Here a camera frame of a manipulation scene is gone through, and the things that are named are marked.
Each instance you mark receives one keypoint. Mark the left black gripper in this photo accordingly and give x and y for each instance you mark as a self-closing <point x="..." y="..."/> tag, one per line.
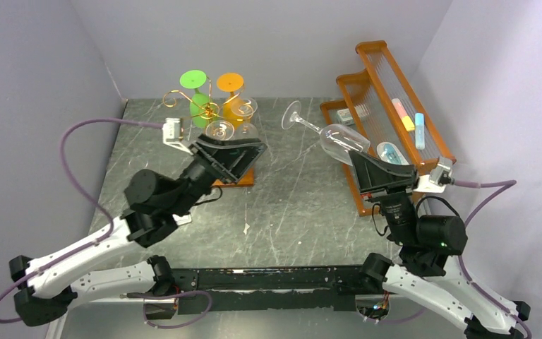
<point x="229" y="160"/>

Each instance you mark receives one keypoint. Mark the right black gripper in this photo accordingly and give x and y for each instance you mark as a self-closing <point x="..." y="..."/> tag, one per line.
<point x="389" y="186"/>

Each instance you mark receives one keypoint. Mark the clear wine glass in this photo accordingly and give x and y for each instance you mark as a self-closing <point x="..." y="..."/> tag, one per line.
<point x="220" y="130"/>
<point x="242" y="111"/>
<point x="335" y="139"/>

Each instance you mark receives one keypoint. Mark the orange plastic wine glass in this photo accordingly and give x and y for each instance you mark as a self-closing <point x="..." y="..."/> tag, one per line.
<point x="233" y="85"/>

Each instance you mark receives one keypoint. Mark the green plastic wine glass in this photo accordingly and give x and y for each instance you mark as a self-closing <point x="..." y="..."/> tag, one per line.
<point x="202" y="110"/>

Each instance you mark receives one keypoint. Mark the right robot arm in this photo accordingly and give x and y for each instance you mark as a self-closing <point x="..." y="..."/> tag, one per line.
<point x="431" y="272"/>

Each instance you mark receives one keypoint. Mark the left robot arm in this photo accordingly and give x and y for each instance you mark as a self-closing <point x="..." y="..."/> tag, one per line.
<point x="49" y="286"/>

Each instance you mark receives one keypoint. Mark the orange wooden shelf rack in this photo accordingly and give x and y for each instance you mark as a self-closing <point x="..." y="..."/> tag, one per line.
<point x="368" y="93"/>

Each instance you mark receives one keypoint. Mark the pink yellow highlighter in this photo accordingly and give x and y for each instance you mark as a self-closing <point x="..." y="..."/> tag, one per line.
<point x="403" y="115"/>

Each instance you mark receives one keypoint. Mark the small white box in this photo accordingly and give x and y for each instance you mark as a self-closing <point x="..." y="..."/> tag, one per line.
<point x="344" y="117"/>

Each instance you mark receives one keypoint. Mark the light blue highlighter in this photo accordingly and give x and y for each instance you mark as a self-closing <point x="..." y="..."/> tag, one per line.
<point x="419" y="122"/>

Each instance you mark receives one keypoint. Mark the flat blister pack on table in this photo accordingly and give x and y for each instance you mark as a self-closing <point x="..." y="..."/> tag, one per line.
<point x="182" y="220"/>

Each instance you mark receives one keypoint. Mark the gold wire glass rack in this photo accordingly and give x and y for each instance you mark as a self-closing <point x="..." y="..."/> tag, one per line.
<point x="217" y="96"/>

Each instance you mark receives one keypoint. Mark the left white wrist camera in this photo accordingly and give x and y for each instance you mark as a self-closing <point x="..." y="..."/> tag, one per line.
<point x="173" y="135"/>

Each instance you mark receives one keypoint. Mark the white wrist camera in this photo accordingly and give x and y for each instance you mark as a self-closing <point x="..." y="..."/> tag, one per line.
<point x="438" y="178"/>
<point x="173" y="135"/>

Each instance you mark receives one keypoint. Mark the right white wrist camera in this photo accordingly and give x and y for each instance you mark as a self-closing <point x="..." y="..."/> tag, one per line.
<point x="438" y="178"/>

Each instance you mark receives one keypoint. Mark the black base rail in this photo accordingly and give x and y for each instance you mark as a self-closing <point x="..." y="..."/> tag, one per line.
<point x="338" y="288"/>

